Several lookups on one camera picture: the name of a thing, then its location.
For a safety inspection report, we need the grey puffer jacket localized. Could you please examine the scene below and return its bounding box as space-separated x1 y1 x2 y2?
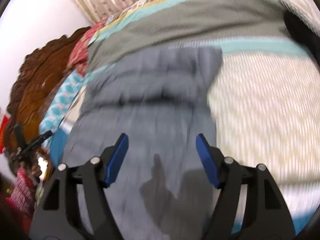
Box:
62 46 222 239

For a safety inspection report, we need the person left hand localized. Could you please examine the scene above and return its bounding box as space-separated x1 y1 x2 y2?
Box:
20 155 42 180

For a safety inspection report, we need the teal patterned pillow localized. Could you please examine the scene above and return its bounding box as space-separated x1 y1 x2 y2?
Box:
39 70 86 134

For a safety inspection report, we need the red patterned sleeve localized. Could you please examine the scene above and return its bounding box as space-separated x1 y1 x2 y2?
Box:
5 167 36 218

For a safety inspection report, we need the carved wooden headboard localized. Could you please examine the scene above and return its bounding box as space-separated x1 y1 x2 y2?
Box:
3 27 89 153

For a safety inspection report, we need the striped patchwork bedspread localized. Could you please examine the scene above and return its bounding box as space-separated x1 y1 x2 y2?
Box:
45 0 319 231

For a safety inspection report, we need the cream knitted garment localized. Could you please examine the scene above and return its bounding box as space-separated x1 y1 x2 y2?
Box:
278 0 319 37

